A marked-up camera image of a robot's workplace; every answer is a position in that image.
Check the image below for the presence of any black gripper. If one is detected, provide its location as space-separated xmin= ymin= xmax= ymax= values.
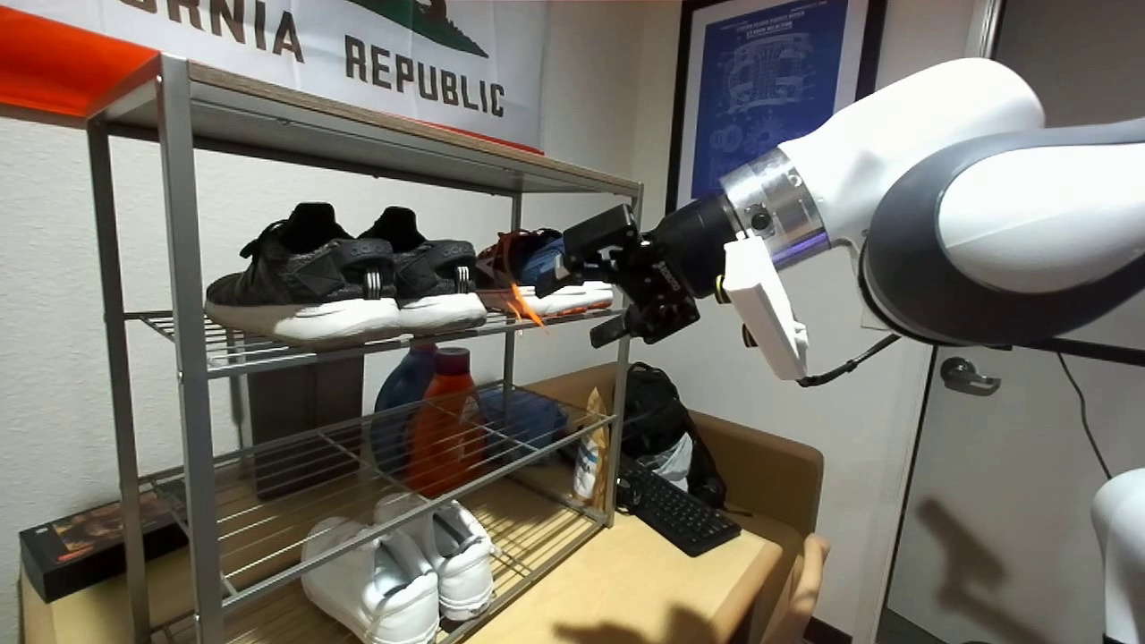
xmin=557 ymin=194 xmax=732 ymax=348

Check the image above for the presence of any black shoe white sole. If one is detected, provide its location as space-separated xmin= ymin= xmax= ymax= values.
xmin=354 ymin=205 xmax=494 ymax=336
xmin=204 ymin=200 xmax=405 ymax=349

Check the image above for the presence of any blue shoe white sole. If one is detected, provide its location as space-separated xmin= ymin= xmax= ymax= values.
xmin=478 ymin=229 xmax=621 ymax=321

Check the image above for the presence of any orange and blue shoe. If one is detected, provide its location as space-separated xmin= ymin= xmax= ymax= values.
xmin=409 ymin=348 xmax=486 ymax=496

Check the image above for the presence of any grey metal shoe rack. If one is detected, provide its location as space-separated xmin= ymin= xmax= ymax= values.
xmin=82 ymin=53 xmax=646 ymax=644

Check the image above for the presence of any black backpack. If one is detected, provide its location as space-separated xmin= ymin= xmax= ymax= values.
xmin=620 ymin=361 xmax=731 ymax=511

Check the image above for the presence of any framed blue poster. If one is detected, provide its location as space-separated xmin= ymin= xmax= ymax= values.
xmin=662 ymin=0 xmax=889 ymax=212

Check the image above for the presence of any black keyboard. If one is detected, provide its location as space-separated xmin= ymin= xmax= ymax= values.
xmin=616 ymin=466 xmax=743 ymax=560

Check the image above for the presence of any blue bottle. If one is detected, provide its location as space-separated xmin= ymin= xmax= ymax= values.
xmin=373 ymin=342 xmax=440 ymax=479

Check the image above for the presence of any white sneaker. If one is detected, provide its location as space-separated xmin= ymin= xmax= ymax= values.
xmin=373 ymin=495 xmax=498 ymax=627
xmin=297 ymin=511 xmax=443 ymax=644

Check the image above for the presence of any wooden chair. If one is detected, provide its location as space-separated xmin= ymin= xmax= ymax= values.
xmin=743 ymin=528 xmax=833 ymax=644

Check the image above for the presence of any dark grey box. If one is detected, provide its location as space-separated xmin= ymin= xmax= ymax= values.
xmin=244 ymin=354 xmax=367 ymax=505

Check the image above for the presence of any white door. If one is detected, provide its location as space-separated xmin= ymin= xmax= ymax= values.
xmin=881 ymin=0 xmax=1145 ymax=644

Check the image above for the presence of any California Republic flag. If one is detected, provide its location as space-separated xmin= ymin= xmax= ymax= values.
xmin=0 ymin=0 xmax=553 ymax=156

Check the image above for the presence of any black flat box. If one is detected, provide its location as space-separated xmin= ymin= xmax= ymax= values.
xmin=13 ymin=479 xmax=194 ymax=603

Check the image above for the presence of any orange strap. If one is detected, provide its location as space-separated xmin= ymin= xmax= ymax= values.
xmin=504 ymin=282 xmax=548 ymax=330

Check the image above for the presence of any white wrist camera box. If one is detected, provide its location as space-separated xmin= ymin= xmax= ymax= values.
xmin=720 ymin=229 xmax=812 ymax=385

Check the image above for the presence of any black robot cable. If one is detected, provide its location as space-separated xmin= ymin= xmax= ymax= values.
xmin=798 ymin=333 xmax=1145 ymax=389

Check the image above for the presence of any silver door handle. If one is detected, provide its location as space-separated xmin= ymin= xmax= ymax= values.
xmin=937 ymin=354 xmax=1000 ymax=402

